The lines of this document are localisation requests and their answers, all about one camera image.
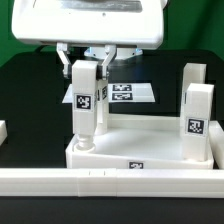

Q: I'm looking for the white desk tabletop tray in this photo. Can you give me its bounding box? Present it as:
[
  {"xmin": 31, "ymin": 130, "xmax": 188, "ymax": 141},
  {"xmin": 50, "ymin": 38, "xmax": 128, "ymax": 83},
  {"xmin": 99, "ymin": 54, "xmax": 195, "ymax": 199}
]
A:
[{"xmin": 66, "ymin": 114, "xmax": 214, "ymax": 169}]

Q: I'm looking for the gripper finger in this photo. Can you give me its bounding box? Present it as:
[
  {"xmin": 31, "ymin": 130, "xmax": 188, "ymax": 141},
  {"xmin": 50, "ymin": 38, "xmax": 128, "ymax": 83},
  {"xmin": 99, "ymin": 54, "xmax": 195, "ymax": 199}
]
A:
[
  {"xmin": 56, "ymin": 42, "xmax": 72, "ymax": 78},
  {"xmin": 97, "ymin": 45, "xmax": 117, "ymax": 80}
]

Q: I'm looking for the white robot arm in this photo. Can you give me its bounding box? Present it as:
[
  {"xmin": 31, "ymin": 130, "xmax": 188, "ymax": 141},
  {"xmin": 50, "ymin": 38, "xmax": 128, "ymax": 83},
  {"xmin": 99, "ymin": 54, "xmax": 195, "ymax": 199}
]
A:
[{"xmin": 11, "ymin": 0, "xmax": 169, "ymax": 80}]

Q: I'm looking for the white block at left edge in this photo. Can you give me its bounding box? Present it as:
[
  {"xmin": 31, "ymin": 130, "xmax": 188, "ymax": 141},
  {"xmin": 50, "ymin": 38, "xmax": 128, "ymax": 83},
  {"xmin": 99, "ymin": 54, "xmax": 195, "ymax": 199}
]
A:
[{"xmin": 0, "ymin": 120, "xmax": 7, "ymax": 146}]

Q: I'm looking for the white L-shaped fence wall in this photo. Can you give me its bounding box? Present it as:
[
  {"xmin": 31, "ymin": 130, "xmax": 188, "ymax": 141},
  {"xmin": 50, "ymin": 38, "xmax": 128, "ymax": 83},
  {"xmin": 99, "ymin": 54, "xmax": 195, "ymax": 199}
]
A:
[{"xmin": 0, "ymin": 121, "xmax": 224, "ymax": 198}]

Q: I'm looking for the white marker base plate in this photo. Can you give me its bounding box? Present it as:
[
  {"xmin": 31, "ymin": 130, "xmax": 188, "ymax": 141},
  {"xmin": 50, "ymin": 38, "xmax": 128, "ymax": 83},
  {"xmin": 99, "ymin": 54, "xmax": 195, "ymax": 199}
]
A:
[{"xmin": 62, "ymin": 83, "xmax": 155, "ymax": 107}]

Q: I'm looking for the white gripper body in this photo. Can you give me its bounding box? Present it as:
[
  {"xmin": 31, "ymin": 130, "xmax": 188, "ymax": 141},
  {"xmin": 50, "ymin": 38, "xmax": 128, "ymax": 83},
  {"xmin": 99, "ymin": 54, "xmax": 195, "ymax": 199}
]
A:
[{"xmin": 12, "ymin": 0, "xmax": 165, "ymax": 49}]

